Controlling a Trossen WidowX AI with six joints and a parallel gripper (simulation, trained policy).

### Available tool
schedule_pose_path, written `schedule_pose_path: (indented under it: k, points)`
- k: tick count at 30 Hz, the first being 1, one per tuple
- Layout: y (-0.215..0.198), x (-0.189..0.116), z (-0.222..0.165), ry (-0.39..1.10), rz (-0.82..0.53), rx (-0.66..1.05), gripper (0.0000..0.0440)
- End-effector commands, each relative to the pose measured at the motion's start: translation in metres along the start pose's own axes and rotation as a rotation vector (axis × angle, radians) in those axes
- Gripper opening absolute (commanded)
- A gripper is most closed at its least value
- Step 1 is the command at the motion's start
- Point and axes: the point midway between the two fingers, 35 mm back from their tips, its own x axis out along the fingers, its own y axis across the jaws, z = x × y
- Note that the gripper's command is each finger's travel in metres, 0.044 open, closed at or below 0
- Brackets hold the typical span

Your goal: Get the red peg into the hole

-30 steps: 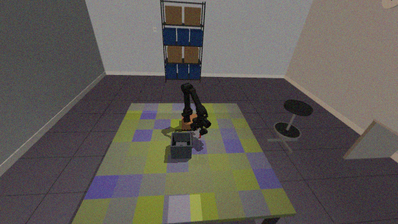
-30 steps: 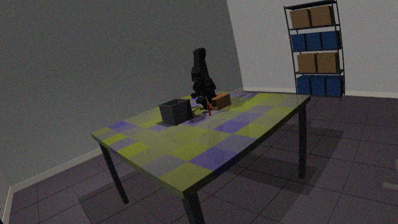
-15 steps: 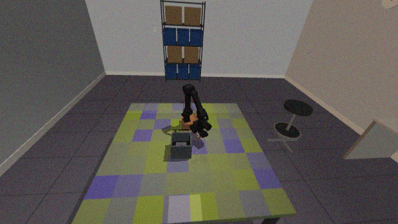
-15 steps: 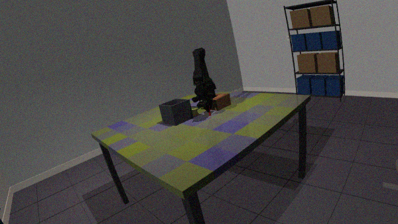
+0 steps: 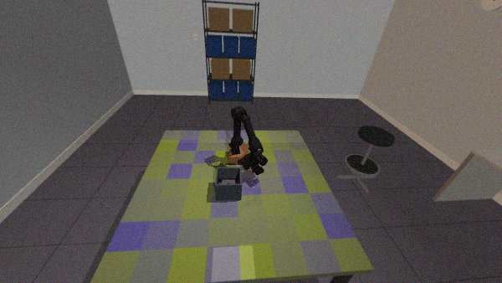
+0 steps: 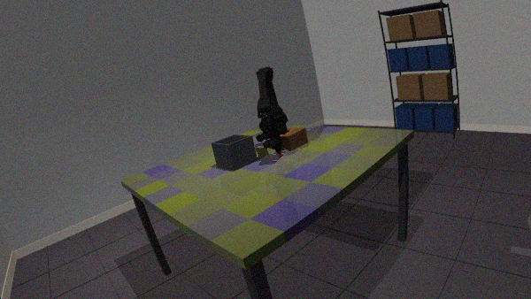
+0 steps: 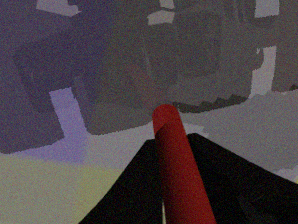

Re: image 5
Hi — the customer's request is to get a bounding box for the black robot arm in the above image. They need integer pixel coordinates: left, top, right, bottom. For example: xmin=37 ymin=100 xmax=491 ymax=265
xmin=228 ymin=106 xmax=268 ymax=170

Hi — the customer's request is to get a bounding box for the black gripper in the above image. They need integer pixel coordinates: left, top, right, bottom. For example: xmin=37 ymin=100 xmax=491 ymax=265
xmin=244 ymin=153 xmax=264 ymax=175

